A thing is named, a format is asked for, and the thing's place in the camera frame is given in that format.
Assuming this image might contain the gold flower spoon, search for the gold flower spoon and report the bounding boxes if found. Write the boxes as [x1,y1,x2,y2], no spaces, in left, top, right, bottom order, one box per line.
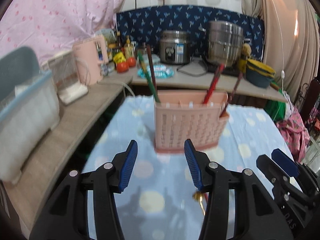
[192,191,207,215]

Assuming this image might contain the dark red chopstick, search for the dark red chopstick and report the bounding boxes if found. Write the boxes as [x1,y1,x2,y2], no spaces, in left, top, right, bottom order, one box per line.
[219,72,243,117]

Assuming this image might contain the dark maroon chopstick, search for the dark maroon chopstick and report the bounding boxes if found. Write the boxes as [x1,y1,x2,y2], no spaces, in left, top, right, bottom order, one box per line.
[146,44,157,92]

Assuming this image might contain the pink floral cloth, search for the pink floral cloth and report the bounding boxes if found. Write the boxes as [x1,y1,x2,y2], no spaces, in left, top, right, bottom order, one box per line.
[276,106,310,163]

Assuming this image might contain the light blue planet tablecloth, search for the light blue planet tablecloth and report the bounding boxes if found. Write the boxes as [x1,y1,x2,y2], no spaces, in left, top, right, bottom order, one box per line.
[84,96,291,239]

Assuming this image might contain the pink perforated utensil holder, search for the pink perforated utensil holder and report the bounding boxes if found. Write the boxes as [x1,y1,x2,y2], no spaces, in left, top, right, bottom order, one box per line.
[154,90,229,153]

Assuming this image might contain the green bag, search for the green bag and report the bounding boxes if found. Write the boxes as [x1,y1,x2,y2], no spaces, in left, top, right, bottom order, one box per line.
[264,100,286,122]

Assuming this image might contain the white plastic storage bin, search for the white plastic storage bin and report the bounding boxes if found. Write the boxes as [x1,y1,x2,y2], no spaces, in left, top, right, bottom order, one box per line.
[0,45,61,184]

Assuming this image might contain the red tomato left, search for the red tomato left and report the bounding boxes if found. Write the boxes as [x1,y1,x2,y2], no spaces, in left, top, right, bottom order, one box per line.
[116,62,130,73]

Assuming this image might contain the red tomato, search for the red tomato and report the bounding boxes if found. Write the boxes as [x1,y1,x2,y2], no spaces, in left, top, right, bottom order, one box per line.
[126,57,136,68]
[116,62,130,73]

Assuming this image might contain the pink electric kettle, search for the pink electric kettle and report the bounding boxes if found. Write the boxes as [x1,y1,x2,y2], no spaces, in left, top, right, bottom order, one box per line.
[72,35,108,86]

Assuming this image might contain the white clear small appliance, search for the white clear small appliance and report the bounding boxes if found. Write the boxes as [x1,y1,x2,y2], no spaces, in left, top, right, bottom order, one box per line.
[42,50,88,106]

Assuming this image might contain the blue yellow stacked bowls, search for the blue yellow stacked bowls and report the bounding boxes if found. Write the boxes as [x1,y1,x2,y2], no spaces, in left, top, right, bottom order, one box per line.
[245,59,276,88]

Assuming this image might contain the blue wet wipes pack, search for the blue wet wipes pack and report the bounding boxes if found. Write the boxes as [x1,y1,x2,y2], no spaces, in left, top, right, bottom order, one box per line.
[137,64,174,79]

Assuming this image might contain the red tomato right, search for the red tomato right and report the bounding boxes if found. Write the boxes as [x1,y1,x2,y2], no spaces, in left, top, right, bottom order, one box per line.
[126,57,136,68]

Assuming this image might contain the yellow oil bottle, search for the yellow oil bottle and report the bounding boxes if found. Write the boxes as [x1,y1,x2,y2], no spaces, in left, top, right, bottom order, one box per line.
[124,35,135,59]

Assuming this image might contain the steel rice cooker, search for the steel rice cooker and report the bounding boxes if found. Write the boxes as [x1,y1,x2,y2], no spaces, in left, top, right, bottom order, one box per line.
[159,30,190,64]

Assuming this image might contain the steel stacked steamer pot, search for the steel stacked steamer pot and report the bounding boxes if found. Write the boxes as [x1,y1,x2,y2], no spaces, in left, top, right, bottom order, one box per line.
[206,21,244,67]

